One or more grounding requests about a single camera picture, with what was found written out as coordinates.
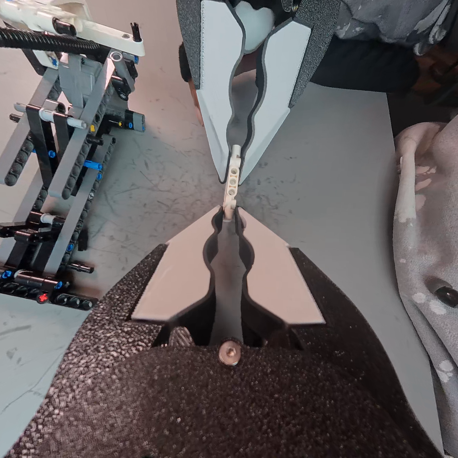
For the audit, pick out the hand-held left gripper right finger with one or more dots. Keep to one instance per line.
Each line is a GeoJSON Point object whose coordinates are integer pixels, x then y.
{"type": "Point", "coordinates": [282, 286]}

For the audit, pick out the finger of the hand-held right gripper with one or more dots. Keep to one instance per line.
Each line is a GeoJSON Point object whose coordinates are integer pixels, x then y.
{"type": "Point", "coordinates": [214, 71]}
{"type": "Point", "coordinates": [282, 78]}

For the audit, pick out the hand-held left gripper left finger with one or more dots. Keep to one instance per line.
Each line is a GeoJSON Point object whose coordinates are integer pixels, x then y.
{"type": "Point", "coordinates": [171, 282]}

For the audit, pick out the black connector pin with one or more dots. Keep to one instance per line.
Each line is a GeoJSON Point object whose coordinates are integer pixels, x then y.
{"type": "Point", "coordinates": [83, 239]}
{"type": "Point", "coordinates": [80, 267]}

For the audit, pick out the white beam brick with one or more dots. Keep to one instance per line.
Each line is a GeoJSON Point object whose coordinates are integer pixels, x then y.
{"type": "Point", "coordinates": [232, 179]}

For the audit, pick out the partly built toy truck chassis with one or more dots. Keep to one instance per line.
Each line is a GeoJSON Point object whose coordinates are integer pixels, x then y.
{"type": "Point", "coordinates": [64, 143]}

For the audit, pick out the person's right hand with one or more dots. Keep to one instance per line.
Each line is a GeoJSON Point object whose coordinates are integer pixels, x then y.
{"type": "Point", "coordinates": [199, 107]}

